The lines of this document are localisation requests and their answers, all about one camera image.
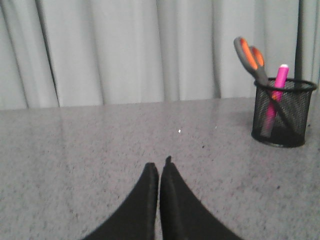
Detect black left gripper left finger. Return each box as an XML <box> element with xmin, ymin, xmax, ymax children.
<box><xmin>85</xmin><ymin>162</ymin><xmax>159</xmax><ymax>240</ymax></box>

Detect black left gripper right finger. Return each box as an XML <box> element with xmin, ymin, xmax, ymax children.
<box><xmin>159</xmin><ymin>156</ymin><xmax>241</xmax><ymax>240</ymax></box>

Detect pink highlighter pen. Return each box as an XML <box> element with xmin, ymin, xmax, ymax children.
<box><xmin>261</xmin><ymin>64</ymin><xmax>289</xmax><ymax>138</ymax></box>

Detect grey orange scissors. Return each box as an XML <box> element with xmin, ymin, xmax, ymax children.
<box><xmin>233</xmin><ymin>36</ymin><xmax>305</xmax><ymax>138</ymax></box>

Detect black mesh pen holder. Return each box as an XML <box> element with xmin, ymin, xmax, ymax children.
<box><xmin>251</xmin><ymin>78</ymin><xmax>317</xmax><ymax>148</ymax></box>

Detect grey curtain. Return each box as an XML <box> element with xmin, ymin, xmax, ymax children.
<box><xmin>0</xmin><ymin>0</ymin><xmax>320</xmax><ymax>110</ymax></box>

